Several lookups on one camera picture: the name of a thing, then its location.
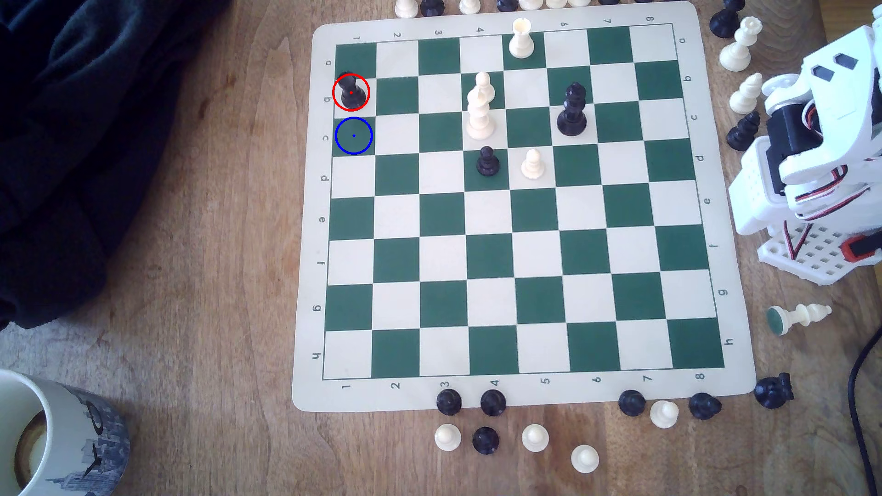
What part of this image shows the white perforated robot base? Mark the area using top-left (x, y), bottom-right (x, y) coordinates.
top-left (757, 220), bottom-right (882, 287)

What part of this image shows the green white chess board mat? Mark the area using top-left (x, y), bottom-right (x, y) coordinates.
top-left (291, 0), bottom-right (758, 414)

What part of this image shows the black chess queen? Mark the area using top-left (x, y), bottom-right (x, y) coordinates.
top-left (557, 82), bottom-right (588, 137)

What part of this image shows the white chess rook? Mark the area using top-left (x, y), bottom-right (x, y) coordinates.
top-left (509, 18), bottom-right (536, 60)

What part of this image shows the black chess bishop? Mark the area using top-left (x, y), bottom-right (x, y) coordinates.
top-left (726, 110), bottom-right (762, 152)

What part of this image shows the white chess bishop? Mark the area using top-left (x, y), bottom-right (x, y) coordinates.
top-left (729, 72), bottom-right (764, 115)

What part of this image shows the black chess knight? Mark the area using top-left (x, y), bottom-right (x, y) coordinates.
top-left (754, 372), bottom-right (795, 410)

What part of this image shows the white chess piece green felt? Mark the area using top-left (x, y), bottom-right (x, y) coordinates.
top-left (766, 303), bottom-right (833, 337)

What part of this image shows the dark navy cloth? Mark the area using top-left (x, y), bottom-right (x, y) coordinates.
top-left (0, 0), bottom-right (232, 330)

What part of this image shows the printed ceramic mug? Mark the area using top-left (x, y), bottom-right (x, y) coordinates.
top-left (0, 368), bottom-right (132, 496)

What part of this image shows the round wooden object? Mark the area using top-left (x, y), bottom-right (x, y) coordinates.
top-left (747, 0), bottom-right (828, 59)

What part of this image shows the red black clamp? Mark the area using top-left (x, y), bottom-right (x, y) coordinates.
top-left (844, 233), bottom-right (882, 263)

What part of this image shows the black cable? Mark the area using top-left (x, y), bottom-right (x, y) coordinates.
top-left (849, 324), bottom-right (882, 476)

